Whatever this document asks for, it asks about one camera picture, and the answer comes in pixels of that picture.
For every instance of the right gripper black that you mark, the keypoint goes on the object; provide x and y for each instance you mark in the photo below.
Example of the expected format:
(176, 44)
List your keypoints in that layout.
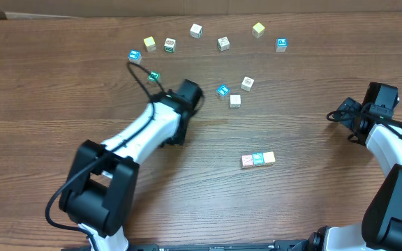
(346, 113)

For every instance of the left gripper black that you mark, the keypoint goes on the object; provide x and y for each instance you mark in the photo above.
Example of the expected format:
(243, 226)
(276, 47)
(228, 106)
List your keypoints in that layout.
(180, 138)

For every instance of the red letter U block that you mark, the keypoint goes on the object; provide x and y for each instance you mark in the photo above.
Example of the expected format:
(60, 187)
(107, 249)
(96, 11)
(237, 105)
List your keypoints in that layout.
(247, 161)

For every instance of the white block blue side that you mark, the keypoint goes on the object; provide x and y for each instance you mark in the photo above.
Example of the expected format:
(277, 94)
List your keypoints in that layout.
(258, 159)

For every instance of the yellow side picture block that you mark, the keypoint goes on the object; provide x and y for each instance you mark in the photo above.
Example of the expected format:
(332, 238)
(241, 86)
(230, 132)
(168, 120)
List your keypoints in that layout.
(269, 158)

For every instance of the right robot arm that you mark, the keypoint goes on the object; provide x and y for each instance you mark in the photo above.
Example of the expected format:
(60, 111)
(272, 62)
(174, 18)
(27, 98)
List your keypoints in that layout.
(372, 125)

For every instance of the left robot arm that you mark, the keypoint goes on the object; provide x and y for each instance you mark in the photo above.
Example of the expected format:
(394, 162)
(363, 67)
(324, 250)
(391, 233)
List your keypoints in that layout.
(99, 190)

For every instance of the blue letter T block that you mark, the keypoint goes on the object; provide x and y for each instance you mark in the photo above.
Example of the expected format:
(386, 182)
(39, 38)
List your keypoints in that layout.
(222, 91)

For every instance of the green letter R block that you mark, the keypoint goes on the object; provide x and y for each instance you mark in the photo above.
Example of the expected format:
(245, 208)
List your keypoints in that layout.
(153, 76)

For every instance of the white block yellow side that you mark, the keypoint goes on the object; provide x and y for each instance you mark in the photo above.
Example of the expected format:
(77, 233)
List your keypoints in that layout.
(235, 101)

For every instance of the white picture block dark side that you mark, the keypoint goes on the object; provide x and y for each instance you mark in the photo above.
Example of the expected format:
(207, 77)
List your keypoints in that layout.
(247, 83)

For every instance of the blue letter block far left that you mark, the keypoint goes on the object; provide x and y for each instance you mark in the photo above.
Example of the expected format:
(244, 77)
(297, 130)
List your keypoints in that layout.
(135, 56)

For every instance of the wooden block green letter side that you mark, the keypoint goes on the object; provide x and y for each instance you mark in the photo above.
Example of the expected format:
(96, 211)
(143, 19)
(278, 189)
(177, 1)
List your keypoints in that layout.
(169, 45)

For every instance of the yellow top block left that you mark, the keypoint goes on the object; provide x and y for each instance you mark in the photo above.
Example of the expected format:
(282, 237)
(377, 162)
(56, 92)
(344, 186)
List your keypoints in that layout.
(150, 44)

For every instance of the white picture block centre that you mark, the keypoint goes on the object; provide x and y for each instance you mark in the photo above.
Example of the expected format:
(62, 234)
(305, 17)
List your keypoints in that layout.
(223, 44)

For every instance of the blue letter P block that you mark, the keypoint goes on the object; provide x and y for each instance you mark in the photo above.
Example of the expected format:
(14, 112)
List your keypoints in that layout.
(281, 44)

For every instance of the white block top centre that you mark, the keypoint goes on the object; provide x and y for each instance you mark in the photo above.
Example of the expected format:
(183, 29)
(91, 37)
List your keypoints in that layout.
(196, 31)

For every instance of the yellow top block right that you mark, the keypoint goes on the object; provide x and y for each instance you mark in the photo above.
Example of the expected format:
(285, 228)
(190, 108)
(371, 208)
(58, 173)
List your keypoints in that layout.
(258, 30)

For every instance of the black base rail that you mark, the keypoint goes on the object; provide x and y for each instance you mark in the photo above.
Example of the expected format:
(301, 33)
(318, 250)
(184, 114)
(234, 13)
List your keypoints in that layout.
(284, 245)

